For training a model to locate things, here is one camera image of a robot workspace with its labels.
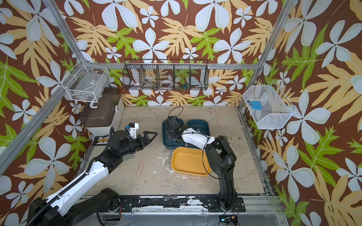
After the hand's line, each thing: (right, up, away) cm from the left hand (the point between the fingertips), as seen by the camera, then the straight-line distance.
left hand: (155, 135), depth 75 cm
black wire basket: (+4, +40, +23) cm, 47 cm away
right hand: (+7, 0, +21) cm, 22 cm away
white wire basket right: (+68, +15, +3) cm, 69 cm away
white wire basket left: (-44, +31, +11) cm, 55 cm away
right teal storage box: (+29, +4, +30) cm, 42 cm away
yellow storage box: (+20, -19, +16) cm, 32 cm away
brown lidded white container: (-41, +10, +19) cm, 46 cm away
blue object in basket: (+61, +18, +12) cm, 65 cm away
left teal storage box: (+8, -8, +18) cm, 21 cm away
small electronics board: (+40, -45, 0) cm, 60 cm away
